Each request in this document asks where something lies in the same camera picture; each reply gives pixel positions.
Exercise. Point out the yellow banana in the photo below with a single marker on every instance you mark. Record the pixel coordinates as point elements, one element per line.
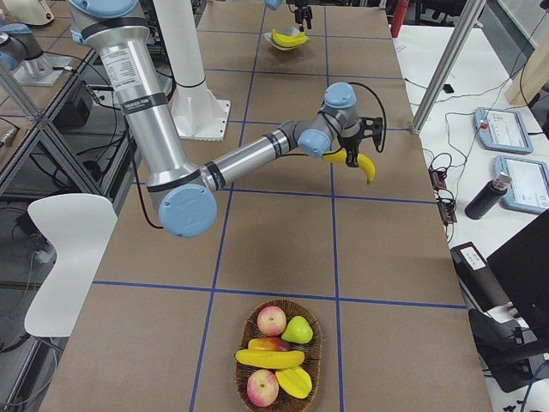
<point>270,359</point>
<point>363,162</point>
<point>301,41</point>
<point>285,38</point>

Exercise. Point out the brown paper table cover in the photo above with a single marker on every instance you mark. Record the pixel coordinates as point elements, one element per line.
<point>165,315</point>

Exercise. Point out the white plastic chair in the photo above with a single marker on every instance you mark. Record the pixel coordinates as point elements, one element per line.
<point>79,227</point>

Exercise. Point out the red apple lower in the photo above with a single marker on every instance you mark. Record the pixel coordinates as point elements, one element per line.
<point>262,388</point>

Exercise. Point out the woven fruit basket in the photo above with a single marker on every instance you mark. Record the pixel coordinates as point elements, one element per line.
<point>312,350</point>

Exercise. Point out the blue square ceramic plate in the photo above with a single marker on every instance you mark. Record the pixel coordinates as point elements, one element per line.
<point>268,38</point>

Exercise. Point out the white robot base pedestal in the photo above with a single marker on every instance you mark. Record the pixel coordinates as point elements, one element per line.
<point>196,112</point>

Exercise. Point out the yellow starfruit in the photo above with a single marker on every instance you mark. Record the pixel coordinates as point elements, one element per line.
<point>295,381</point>

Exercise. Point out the red apple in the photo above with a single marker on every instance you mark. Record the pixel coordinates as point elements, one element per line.
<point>262,388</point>
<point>271,321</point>

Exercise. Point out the red yellow mango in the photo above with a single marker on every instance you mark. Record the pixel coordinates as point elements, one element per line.
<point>269,343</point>

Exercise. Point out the green pear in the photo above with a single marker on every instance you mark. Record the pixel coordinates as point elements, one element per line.
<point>298,330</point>

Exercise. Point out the yellow banana in basket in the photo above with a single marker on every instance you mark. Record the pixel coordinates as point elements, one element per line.
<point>270,359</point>

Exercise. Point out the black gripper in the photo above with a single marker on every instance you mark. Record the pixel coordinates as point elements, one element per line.
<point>303,13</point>
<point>349,144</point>

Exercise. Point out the red apple upper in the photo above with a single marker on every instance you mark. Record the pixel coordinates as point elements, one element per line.
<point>271,321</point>

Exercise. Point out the aluminium frame post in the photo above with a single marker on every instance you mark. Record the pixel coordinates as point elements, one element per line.
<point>457,40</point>

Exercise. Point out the black monitor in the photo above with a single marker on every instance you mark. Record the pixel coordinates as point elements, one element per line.
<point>521,268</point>

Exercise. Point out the teach pendant tablet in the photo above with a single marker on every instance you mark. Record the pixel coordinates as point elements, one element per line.
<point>502,130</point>
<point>528,190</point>

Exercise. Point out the black water bottle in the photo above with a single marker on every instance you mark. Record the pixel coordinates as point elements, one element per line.
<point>488,196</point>

